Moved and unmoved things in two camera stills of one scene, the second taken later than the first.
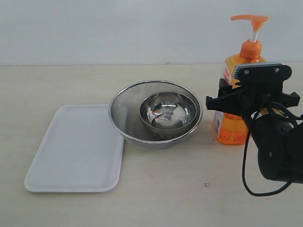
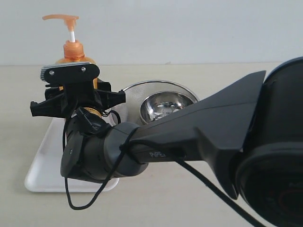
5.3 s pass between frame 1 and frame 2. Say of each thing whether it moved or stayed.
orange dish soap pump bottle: moved
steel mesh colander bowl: stayed
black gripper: moved
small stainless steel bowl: stayed
